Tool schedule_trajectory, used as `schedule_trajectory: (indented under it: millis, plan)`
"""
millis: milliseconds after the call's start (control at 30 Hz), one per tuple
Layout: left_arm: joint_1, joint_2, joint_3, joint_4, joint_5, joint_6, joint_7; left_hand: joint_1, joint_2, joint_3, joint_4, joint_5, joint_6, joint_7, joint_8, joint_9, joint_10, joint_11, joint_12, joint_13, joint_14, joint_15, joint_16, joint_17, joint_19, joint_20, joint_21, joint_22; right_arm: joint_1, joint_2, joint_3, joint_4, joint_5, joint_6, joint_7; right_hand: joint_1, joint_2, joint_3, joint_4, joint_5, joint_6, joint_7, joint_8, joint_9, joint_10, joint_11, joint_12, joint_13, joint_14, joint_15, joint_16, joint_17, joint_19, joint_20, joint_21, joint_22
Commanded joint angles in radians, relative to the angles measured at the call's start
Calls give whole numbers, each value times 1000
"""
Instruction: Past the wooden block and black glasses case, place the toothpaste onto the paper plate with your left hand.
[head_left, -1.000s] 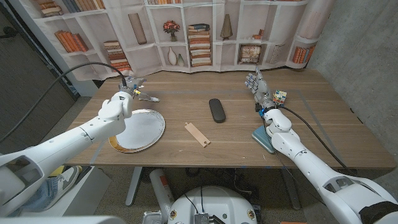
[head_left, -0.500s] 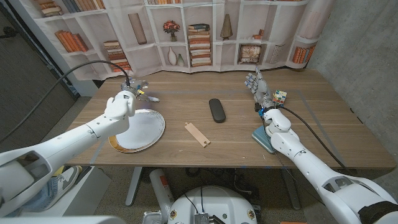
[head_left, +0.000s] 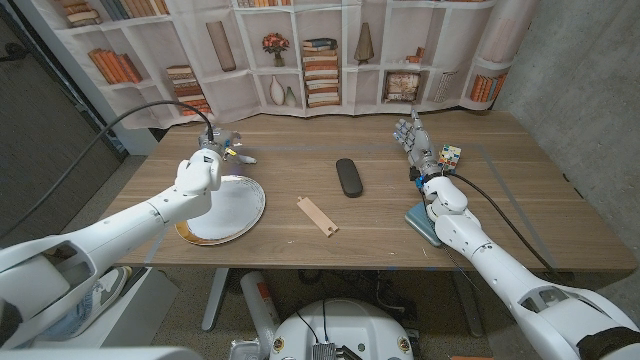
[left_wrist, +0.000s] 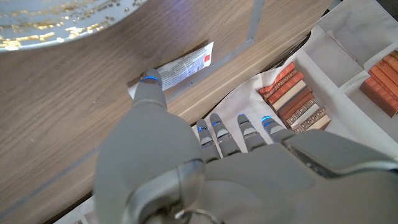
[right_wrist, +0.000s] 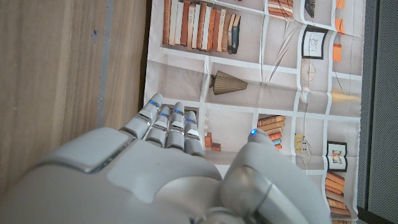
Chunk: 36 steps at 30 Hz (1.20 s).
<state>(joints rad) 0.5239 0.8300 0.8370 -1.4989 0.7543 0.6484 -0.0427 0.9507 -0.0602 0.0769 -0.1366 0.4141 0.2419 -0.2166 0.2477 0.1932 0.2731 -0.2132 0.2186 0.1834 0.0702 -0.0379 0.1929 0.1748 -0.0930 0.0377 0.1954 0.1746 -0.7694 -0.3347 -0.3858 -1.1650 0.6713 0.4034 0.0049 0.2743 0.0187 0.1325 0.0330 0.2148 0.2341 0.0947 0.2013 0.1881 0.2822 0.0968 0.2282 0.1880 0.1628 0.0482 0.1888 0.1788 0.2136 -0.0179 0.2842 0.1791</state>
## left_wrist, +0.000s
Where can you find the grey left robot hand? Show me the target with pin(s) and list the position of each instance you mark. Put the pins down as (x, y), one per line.
(248, 186)

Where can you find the white toothpaste tube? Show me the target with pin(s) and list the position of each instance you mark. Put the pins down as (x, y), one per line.
(186, 67)

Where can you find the white gold-flecked paper plate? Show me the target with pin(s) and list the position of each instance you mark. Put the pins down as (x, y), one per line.
(46, 21)

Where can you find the printed bookshelf backdrop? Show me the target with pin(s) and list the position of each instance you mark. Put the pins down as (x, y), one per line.
(342, 31)

